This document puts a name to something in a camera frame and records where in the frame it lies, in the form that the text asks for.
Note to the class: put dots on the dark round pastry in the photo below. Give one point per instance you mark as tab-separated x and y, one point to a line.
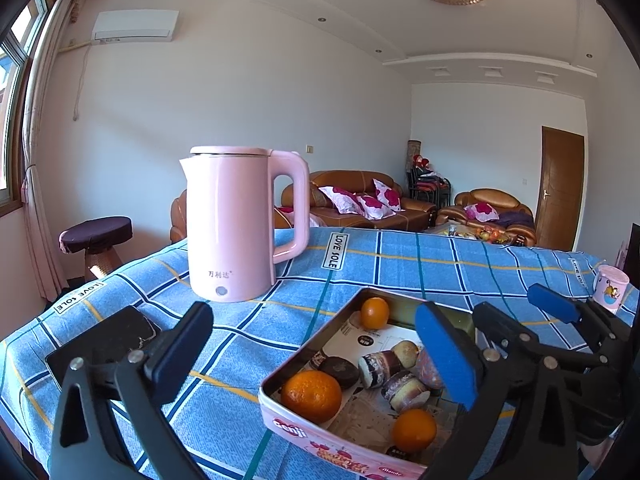
340	372

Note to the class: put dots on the white printed leaflet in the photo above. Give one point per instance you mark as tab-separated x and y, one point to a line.
395	334

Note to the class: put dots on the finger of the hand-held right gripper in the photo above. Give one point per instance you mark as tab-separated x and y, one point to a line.
552	302
500	325

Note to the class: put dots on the pink electric kettle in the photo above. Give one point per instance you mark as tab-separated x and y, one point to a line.
230	225

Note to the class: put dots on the small orange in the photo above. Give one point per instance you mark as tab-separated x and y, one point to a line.
414	431
375	313

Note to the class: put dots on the long brown leather sofa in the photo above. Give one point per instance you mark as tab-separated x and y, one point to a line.
350	180

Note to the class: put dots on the brown wooden door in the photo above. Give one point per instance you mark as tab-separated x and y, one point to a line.
560	190

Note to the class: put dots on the pink tin box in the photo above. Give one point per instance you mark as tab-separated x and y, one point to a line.
320	447

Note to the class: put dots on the tall patterned vase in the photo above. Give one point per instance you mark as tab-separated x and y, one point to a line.
415	152

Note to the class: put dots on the white floral pillow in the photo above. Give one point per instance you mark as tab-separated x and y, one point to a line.
389	195
340	200
372	206
482	211

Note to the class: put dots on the coffee table with fruit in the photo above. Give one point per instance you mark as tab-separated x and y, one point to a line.
480	234

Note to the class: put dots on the large orange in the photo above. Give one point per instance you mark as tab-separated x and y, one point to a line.
311	396

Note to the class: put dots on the purple blanket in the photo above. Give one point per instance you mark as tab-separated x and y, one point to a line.
515	220

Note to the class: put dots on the purple cushioned stool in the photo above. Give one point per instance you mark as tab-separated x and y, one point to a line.
95	230

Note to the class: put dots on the stacked dark chairs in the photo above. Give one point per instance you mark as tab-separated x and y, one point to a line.
430	182

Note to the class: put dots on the layered cake roll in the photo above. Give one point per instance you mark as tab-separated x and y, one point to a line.
377	370
406	391

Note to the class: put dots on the dark swirl cake roll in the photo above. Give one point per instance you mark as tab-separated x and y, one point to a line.
317	360

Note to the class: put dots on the pink lidded plastic cup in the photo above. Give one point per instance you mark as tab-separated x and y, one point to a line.
611	287

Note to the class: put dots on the brown leather armchair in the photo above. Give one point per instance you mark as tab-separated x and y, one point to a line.
495	195

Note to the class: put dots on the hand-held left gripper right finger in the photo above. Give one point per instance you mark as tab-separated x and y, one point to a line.
445	355

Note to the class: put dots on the black smartphone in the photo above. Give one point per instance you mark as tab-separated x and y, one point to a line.
110	335

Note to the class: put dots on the blue plaid tablecloth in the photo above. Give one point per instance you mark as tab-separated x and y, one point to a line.
400	260

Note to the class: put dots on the pink curtain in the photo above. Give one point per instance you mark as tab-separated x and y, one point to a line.
42	185

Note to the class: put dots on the window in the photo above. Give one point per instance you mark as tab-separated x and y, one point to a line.
12	110

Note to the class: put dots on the white air conditioner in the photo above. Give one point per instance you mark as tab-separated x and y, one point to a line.
135	25

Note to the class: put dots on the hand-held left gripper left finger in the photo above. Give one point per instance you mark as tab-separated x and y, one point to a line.
182	350

